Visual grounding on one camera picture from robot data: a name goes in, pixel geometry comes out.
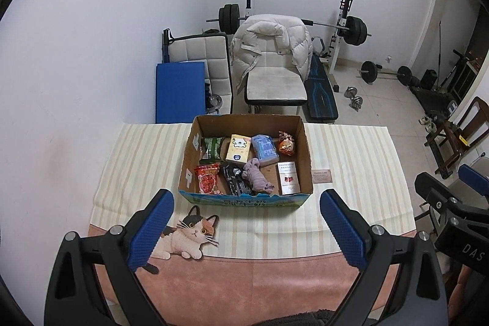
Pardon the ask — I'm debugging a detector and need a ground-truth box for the barbell with black plates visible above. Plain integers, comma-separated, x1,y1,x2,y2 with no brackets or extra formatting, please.
206,3,372,46

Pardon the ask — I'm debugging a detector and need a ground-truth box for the striped pink cat-print tablecloth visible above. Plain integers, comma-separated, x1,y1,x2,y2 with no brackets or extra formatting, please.
89,122,417,326

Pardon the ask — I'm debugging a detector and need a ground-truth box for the red snack packet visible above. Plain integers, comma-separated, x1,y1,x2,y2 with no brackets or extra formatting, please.
193,163,224,196

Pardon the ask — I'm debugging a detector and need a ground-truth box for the chrome weight plate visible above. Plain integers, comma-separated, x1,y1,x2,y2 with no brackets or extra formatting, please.
206,94,223,115

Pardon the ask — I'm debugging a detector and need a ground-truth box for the black snack packet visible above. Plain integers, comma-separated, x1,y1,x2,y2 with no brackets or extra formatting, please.
221,163,253,196

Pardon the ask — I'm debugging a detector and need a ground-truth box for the grey folding chair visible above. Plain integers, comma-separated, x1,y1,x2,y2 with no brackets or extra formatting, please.
414,154,489,235

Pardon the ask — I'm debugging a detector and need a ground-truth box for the white barbell rack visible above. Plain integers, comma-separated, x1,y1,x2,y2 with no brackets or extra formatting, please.
244,0,354,76

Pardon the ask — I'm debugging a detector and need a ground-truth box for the orange snack packet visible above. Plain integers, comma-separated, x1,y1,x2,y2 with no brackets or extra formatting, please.
277,131,296,157

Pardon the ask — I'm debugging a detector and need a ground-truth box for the cardboard box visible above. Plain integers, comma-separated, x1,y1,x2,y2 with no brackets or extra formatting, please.
178,114,314,209

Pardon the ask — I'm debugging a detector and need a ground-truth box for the person's right forearm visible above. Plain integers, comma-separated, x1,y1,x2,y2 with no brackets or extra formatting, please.
447,265,489,326

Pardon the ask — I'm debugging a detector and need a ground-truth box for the dark wooden shelf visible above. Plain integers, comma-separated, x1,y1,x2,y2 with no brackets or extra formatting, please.
439,50,484,101

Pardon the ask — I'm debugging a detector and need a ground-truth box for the pair of white shoes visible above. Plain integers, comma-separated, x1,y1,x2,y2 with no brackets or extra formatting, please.
418,115,438,132

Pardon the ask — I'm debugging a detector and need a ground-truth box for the small white card box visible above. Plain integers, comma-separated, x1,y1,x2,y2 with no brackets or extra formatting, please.
278,160,302,196

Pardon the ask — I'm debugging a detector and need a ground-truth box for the short floor barbell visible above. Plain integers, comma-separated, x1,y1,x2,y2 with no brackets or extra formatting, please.
357,60,414,86

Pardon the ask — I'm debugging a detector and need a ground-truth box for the black and blue weight bench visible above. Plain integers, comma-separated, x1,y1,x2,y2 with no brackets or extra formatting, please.
303,37,340,120

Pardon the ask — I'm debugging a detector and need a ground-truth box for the person's dark fleece clothing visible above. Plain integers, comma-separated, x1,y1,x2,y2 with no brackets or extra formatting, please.
256,313,344,326

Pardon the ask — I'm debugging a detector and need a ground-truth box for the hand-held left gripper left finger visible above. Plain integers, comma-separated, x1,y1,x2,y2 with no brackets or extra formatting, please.
44,189,175,326

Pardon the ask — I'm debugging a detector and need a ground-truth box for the white padded chair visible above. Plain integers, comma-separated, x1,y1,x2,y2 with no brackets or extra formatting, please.
244,15,308,115

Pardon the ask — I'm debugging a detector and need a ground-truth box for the yellow tissue pack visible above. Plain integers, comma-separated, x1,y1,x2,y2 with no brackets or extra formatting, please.
225,135,253,163

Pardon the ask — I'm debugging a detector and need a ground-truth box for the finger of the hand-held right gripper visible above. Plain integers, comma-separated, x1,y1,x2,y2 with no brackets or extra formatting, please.
458,163,489,197
414,172,461,214

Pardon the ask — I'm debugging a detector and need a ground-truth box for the white puffer jacket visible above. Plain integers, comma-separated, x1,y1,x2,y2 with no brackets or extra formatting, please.
229,15,314,92

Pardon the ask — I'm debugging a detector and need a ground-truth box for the green snack packet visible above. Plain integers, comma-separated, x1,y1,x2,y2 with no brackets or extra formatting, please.
199,136,225,163

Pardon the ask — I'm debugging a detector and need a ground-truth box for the purple plush toy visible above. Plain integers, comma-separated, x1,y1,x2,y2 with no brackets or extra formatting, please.
242,158,276,196

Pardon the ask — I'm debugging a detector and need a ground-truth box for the black speaker box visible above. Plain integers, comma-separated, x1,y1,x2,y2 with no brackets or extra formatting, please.
422,69,438,89

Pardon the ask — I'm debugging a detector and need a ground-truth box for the black metal bar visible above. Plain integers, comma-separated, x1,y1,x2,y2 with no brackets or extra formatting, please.
162,28,175,63

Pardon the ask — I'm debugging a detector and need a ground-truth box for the white quilted chair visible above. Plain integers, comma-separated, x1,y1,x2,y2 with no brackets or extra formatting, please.
168,35,233,115

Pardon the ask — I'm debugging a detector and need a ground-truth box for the blue tissue pack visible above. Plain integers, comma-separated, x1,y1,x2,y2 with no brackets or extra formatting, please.
251,134,279,164

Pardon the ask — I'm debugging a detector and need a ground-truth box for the dark wooden chair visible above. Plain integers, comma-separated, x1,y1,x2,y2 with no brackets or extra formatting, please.
424,96,489,179

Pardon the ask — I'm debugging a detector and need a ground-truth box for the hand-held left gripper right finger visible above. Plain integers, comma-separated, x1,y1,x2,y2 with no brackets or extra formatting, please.
319,189,448,326

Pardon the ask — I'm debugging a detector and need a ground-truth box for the thin leaning metal rod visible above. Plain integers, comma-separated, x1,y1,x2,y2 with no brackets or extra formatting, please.
436,20,444,71

